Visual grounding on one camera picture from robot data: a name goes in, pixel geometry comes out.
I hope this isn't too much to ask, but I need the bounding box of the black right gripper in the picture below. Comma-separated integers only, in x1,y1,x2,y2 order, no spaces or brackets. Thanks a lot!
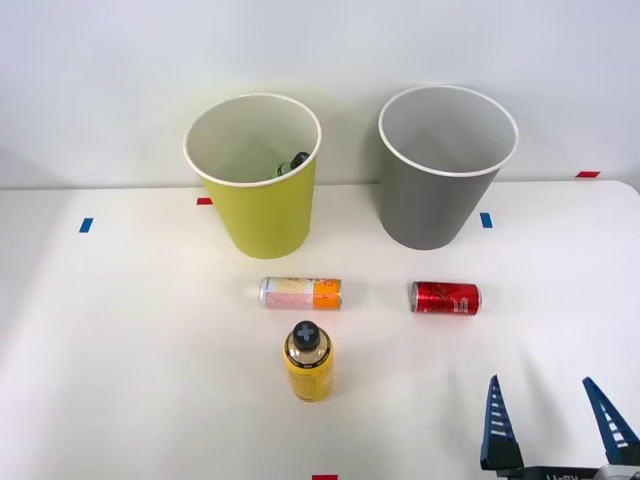
480,374,640,480

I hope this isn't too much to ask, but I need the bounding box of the green plastic bottle black cap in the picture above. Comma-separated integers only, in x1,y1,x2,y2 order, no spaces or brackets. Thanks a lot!
272,151,312,179

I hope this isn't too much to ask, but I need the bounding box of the red drink can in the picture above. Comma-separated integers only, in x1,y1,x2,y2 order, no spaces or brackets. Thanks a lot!
410,280,484,317

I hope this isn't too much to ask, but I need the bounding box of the yellow plastic bottle black cap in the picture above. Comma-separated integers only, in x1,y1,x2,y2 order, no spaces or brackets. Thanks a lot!
283,320,335,404

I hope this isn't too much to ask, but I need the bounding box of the grey plastic waste bin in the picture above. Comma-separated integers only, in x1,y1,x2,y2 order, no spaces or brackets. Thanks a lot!
377,84,520,251

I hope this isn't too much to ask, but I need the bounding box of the orange and white drink can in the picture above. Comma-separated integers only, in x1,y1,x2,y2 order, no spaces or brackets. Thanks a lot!
258,276,344,311

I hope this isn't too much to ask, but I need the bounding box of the yellow-green plastic waste bin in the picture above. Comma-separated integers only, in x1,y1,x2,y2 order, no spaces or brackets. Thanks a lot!
182,92,322,260

